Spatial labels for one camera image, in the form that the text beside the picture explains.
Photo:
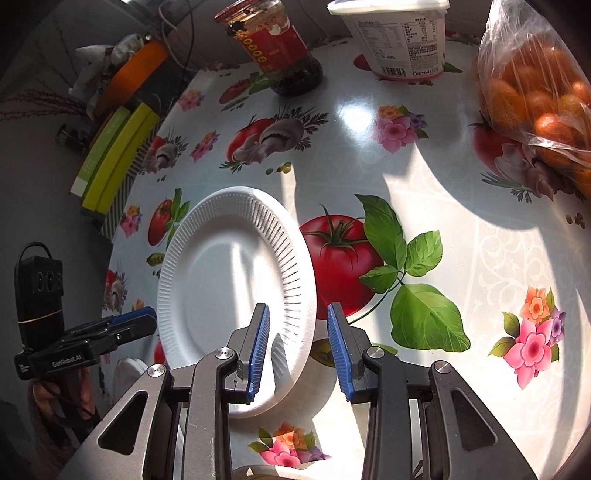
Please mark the plastic bag of oranges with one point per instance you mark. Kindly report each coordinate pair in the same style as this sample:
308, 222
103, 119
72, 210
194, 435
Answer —
531, 92

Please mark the lime green box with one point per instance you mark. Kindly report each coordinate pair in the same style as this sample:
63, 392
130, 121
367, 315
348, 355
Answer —
122, 157

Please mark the stack of white plates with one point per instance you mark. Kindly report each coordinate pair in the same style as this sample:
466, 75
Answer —
127, 376

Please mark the pale green box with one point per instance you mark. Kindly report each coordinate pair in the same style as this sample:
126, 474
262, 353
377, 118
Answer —
99, 147

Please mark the white paper plate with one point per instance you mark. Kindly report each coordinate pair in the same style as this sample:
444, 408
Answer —
221, 277

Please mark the person's left hand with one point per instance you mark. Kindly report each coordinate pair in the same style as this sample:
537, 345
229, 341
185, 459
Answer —
45, 398

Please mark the floral printed tablecloth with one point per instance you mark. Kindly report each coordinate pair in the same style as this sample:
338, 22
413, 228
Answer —
438, 184

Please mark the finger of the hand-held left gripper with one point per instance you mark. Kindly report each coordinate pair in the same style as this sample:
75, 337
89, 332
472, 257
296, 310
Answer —
131, 314
136, 332

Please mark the red label sauce jar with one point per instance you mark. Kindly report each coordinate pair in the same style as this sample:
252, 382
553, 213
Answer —
277, 46

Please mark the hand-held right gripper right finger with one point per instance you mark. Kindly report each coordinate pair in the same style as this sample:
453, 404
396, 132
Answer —
337, 350

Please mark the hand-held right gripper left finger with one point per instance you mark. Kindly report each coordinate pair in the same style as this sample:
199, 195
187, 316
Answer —
259, 350

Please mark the white plastic tub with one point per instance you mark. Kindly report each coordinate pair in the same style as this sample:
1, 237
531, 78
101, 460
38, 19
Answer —
397, 37

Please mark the white crumpled cloth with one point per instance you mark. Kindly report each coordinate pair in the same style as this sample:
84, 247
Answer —
92, 64

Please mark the orange round box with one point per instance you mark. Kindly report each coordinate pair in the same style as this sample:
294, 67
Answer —
131, 74

